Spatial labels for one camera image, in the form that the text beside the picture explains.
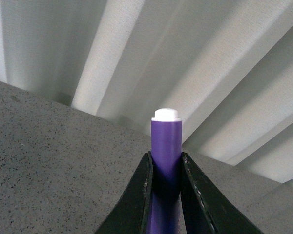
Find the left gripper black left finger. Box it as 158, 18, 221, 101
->
95, 152, 153, 234

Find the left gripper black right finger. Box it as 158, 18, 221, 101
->
181, 152, 262, 234

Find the purple pen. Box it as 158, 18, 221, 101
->
150, 108, 182, 234

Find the white curtain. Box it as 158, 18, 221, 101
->
0, 0, 293, 186

